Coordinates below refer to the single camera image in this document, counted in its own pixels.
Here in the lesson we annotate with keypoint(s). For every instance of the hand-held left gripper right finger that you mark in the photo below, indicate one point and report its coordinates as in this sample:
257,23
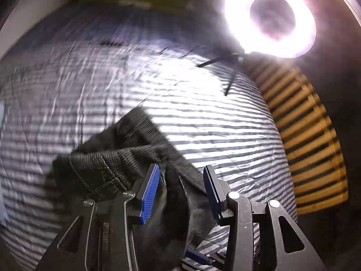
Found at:
212,194

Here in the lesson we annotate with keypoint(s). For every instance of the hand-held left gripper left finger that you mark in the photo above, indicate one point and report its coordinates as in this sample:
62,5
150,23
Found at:
149,194

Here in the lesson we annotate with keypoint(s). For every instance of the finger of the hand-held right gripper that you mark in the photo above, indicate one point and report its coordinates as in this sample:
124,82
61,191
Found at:
197,257

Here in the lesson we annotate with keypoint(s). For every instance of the striped bed sheet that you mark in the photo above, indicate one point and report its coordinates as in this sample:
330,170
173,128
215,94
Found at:
197,113

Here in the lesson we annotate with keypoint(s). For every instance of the wooden slatted bed frame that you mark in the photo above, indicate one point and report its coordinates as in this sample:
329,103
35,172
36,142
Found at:
304,135

